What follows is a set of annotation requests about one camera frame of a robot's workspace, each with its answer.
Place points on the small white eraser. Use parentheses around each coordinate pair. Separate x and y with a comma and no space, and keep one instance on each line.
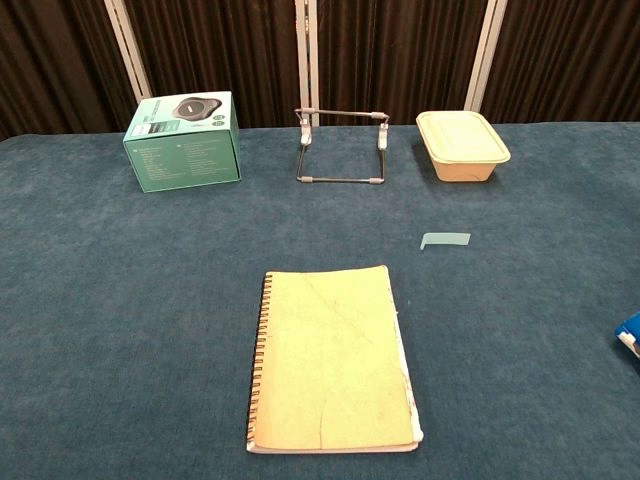
(447,239)

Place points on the yellow spiral notebook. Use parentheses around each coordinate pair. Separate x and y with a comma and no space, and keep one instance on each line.
(330,360)

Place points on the green speaker product box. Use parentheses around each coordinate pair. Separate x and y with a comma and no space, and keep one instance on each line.
(185,160)

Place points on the cream lidded food container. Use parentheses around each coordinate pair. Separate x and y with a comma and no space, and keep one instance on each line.
(460,137)

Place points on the black curtain panel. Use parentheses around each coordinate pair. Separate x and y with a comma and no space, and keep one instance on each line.
(50,60)
(565,50)
(400,50)
(215,50)

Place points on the teal felt table cover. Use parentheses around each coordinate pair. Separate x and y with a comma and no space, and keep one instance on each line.
(100,300)

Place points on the blue Oreo cookie box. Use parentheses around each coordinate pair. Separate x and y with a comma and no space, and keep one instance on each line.
(631,327)

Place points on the white frame pole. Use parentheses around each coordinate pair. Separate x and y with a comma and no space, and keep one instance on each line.
(129,50)
(486,50)
(306,50)

